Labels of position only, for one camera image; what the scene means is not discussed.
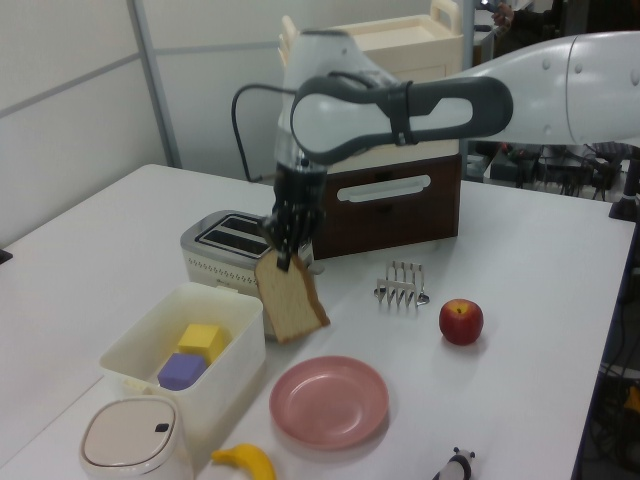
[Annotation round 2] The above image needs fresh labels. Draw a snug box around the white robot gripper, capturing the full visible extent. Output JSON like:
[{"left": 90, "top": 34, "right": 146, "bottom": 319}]
[{"left": 259, "top": 133, "right": 330, "bottom": 274}]

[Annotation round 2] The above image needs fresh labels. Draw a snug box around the brown toast bread slice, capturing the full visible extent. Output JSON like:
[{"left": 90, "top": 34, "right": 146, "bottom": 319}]
[{"left": 253, "top": 251, "right": 332, "bottom": 346}]

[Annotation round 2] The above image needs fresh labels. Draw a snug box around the pink plate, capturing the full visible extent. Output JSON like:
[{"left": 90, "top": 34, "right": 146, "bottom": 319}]
[{"left": 268, "top": 355, "right": 391, "bottom": 452}]

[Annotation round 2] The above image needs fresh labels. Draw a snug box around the cream and chrome toaster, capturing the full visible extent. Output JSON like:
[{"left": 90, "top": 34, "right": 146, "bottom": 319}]
[{"left": 179, "top": 209, "right": 317, "bottom": 297}]

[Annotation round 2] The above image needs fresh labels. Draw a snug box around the brown wooden drawer box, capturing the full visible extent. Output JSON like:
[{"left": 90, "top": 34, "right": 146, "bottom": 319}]
[{"left": 310, "top": 149, "right": 462, "bottom": 262}]

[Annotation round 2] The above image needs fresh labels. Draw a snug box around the metal toast rack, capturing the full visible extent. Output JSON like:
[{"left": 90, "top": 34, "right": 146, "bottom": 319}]
[{"left": 373, "top": 259, "right": 432, "bottom": 308}]

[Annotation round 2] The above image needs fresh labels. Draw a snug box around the yellow foam block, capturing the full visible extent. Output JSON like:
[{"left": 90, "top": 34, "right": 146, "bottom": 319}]
[{"left": 176, "top": 322, "right": 225, "bottom": 364}]

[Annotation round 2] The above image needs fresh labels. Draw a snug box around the white plastic storage container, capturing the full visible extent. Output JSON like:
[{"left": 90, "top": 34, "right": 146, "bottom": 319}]
[{"left": 98, "top": 281, "right": 267, "bottom": 427}]

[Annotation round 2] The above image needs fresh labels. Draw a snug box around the purple foam block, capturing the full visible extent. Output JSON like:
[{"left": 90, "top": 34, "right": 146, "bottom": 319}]
[{"left": 156, "top": 352, "right": 209, "bottom": 392}]

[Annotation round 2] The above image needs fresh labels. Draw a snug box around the red apple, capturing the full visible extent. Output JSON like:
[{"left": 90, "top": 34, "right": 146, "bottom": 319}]
[{"left": 438, "top": 298, "right": 485, "bottom": 347}]

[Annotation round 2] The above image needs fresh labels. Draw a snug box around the cream plastic storage cabinet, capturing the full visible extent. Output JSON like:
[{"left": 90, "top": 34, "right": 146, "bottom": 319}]
[{"left": 276, "top": 0, "right": 465, "bottom": 174}]

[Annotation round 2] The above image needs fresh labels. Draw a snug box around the yellow banana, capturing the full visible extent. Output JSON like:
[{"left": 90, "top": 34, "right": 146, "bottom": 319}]
[{"left": 210, "top": 442, "right": 278, "bottom": 480}]

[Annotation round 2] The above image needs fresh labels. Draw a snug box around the small cream lidded bin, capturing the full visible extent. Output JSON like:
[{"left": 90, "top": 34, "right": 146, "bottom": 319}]
[{"left": 77, "top": 394, "right": 195, "bottom": 480}]

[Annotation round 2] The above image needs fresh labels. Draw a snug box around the panda-headed toy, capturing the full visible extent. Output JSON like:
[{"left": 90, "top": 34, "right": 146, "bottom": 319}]
[{"left": 431, "top": 446, "right": 477, "bottom": 480}]

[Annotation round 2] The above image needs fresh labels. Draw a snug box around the white drawer handle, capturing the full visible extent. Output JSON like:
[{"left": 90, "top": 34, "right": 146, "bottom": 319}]
[{"left": 336, "top": 174, "right": 432, "bottom": 204}]

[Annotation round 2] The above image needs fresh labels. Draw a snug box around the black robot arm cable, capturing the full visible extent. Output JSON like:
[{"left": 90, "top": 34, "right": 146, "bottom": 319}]
[{"left": 231, "top": 83, "right": 297, "bottom": 184}]

